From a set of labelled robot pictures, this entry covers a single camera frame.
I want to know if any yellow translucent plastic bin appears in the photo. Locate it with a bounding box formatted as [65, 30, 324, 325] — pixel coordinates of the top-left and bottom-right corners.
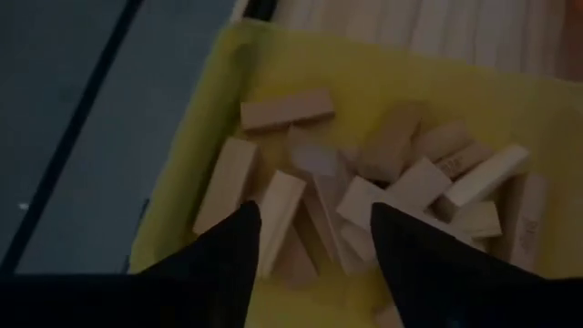
[128, 20, 583, 328]

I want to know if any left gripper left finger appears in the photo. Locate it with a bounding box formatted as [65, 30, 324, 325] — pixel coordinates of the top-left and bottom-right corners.
[0, 200, 263, 328]

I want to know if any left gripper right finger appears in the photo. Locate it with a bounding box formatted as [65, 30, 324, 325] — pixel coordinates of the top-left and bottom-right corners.
[369, 202, 583, 328]

